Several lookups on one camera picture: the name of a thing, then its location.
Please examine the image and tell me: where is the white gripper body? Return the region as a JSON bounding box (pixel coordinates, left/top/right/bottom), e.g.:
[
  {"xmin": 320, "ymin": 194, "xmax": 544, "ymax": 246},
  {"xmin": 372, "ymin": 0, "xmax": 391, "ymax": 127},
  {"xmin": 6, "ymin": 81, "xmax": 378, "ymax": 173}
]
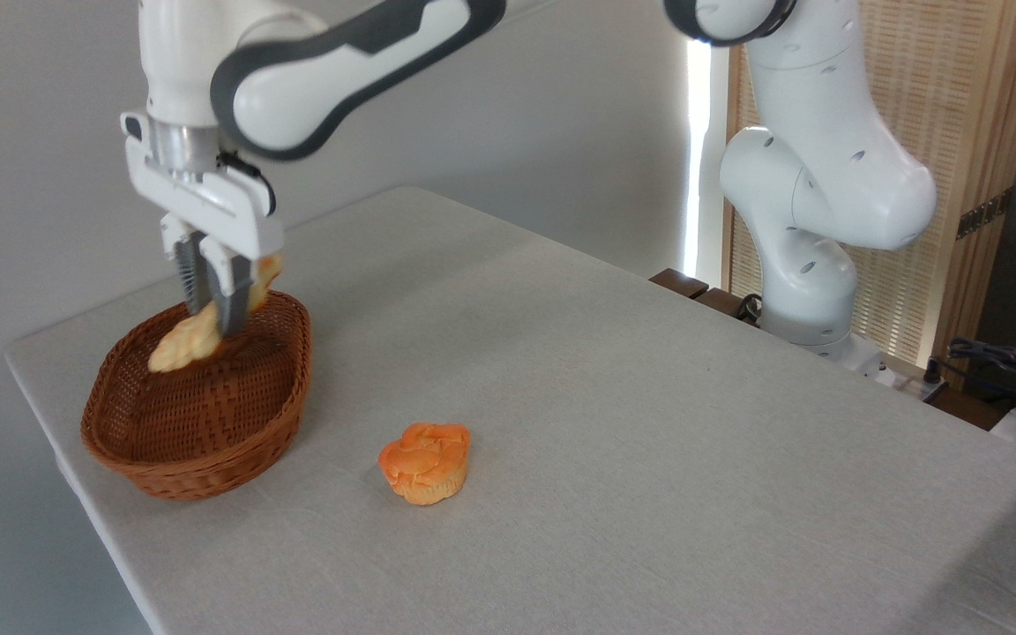
[{"xmin": 120, "ymin": 110, "xmax": 286, "ymax": 262}]

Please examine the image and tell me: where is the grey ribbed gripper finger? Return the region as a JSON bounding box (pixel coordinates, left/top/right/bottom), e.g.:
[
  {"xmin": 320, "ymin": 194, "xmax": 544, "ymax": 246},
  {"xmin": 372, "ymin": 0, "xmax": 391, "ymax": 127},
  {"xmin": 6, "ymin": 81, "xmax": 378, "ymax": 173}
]
[
  {"xmin": 198, "ymin": 236, "xmax": 254, "ymax": 340},
  {"xmin": 160, "ymin": 213, "xmax": 212, "ymax": 318}
]

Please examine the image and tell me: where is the braided golden bread loaf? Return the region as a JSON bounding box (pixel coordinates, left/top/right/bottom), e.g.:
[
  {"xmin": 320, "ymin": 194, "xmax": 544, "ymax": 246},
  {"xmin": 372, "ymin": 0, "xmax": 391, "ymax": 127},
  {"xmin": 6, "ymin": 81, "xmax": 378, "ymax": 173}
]
[{"xmin": 148, "ymin": 253, "xmax": 284, "ymax": 374}]

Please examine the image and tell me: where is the orange muffin-shaped bread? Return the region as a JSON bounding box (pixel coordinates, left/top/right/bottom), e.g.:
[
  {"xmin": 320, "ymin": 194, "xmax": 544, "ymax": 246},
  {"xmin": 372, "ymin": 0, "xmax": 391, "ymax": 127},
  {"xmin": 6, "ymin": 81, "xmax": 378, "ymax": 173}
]
[{"xmin": 377, "ymin": 422, "xmax": 472, "ymax": 506}]

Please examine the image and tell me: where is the brown wicker basket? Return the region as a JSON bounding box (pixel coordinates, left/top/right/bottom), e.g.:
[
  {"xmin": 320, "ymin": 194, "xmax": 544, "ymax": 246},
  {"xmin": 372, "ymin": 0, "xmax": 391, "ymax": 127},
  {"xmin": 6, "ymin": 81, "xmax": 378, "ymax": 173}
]
[{"xmin": 80, "ymin": 290, "xmax": 313, "ymax": 502}]

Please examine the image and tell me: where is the dark brown wooden furniture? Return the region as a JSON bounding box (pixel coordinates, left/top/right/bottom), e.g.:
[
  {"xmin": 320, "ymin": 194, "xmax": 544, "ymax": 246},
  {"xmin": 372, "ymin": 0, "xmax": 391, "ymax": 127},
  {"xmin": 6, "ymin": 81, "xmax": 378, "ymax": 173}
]
[{"xmin": 649, "ymin": 268, "xmax": 761, "ymax": 324}]

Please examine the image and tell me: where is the white power strip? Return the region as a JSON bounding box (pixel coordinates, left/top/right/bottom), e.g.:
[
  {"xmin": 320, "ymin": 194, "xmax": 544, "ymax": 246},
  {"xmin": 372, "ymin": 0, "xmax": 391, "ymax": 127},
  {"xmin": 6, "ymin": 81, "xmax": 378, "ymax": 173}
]
[{"xmin": 880, "ymin": 356, "xmax": 950, "ymax": 403}]

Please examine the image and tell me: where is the dark metal screen hinge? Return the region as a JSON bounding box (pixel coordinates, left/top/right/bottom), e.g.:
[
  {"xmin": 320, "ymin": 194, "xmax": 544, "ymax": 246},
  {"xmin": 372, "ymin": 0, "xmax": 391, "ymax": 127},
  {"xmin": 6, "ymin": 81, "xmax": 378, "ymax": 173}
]
[{"xmin": 956, "ymin": 187, "xmax": 1015, "ymax": 241}]

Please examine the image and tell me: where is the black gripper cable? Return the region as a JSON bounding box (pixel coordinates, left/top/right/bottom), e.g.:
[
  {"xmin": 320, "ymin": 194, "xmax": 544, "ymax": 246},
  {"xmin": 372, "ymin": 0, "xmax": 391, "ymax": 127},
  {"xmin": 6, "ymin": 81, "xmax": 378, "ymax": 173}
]
[{"xmin": 216, "ymin": 151, "xmax": 278, "ymax": 218}]

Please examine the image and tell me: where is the black cable bundle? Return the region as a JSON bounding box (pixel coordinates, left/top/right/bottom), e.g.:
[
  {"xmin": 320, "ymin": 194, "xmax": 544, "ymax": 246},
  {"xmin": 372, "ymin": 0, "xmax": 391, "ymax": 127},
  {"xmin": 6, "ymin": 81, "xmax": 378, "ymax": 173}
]
[{"xmin": 945, "ymin": 328, "xmax": 1016, "ymax": 400}]

